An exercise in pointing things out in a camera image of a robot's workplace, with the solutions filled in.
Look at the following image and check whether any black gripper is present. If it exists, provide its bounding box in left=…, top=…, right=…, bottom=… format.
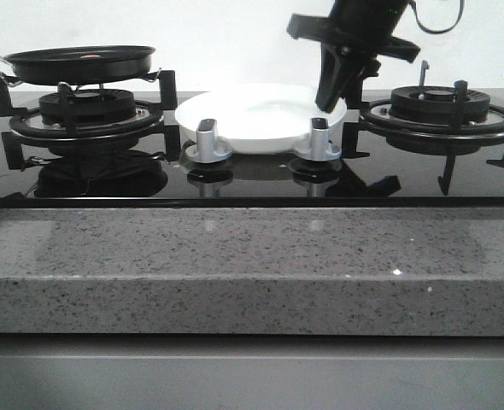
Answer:
left=287, top=0, right=420, bottom=112

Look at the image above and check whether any white round plate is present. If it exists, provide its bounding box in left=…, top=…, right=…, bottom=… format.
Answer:
left=175, top=83, right=347, bottom=155

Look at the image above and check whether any black frying pan mint handle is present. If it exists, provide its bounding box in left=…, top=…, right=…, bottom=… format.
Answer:
left=0, top=45, right=155, bottom=85

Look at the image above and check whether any right black gas burner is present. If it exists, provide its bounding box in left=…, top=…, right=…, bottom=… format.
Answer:
left=389, top=85, right=490, bottom=124

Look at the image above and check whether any right silver stove knob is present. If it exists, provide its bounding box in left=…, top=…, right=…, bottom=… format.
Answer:
left=293, top=117, right=342, bottom=162

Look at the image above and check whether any silver stove knob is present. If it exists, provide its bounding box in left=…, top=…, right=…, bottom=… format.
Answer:
left=293, top=117, right=342, bottom=162
left=185, top=119, right=233, bottom=164

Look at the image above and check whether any left silver stove knob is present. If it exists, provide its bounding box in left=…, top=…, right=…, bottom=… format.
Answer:
left=185, top=119, right=233, bottom=164

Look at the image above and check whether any right black pan support grate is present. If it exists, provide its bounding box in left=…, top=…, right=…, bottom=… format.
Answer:
left=342, top=61, right=504, bottom=196

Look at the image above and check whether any black pan support grate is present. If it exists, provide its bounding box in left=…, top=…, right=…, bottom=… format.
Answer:
left=0, top=69, right=180, bottom=169
left=342, top=61, right=504, bottom=196

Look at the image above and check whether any black glass gas cooktop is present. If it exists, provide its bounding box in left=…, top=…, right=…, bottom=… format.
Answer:
left=0, top=114, right=504, bottom=208

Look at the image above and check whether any left black pan support grate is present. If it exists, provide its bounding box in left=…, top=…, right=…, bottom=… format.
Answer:
left=0, top=69, right=180, bottom=169

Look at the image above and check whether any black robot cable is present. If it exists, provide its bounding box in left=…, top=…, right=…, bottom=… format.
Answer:
left=409, top=0, right=466, bottom=35

